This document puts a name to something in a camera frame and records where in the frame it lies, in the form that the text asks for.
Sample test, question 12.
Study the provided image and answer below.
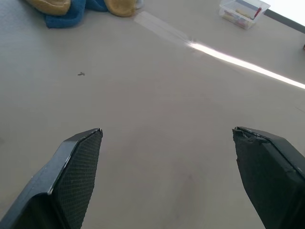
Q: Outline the small clear plastic box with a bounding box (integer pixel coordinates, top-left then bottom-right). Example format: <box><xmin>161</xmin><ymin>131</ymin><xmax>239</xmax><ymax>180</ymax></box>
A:
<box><xmin>219</xmin><ymin>0</ymin><xmax>271</xmax><ymax>31</ymax></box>

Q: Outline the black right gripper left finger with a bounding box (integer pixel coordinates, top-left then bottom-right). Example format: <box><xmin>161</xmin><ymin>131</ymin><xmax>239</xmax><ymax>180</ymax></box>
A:
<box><xmin>0</xmin><ymin>128</ymin><xmax>103</xmax><ymax>229</ymax></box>

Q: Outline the blue sock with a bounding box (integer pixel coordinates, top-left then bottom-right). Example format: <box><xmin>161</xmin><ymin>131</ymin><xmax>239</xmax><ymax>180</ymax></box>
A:
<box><xmin>45</xmin><ymin>0</ymin><xmax>108</xmax><ymax>29</ymax></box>

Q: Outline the yellow sock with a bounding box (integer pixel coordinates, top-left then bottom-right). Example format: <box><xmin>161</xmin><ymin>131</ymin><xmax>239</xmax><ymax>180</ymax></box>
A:
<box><xmin>104</xmin><ymin>0</ymin><xmax>138</xmax><ymax>18</ymax></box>
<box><xmin>28</xmin><ymin>0</ymin><xmax>72</xmax><ymax>16</ymax></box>

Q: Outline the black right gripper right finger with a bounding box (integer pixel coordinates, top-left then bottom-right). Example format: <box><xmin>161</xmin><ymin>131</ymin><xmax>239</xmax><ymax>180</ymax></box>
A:
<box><xmin>232</xmin><ymin>126</ymin><xmax>305</xmax><ymax>229</ymax></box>

